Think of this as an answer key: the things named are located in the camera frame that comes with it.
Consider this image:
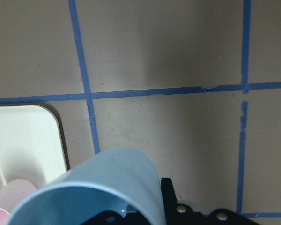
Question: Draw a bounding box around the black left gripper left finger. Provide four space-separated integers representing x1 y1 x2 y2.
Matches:
82 211 150 225

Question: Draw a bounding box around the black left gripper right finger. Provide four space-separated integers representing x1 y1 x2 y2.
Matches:
161 178 256 225

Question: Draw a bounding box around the light blue plastic cup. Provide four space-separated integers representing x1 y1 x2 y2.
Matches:
7 148 166 225

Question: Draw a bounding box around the pink plastic cup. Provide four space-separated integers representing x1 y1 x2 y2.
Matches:
0 179 37 225

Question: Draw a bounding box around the cream plastic tray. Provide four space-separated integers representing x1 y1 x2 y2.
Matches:
0 105 67 188

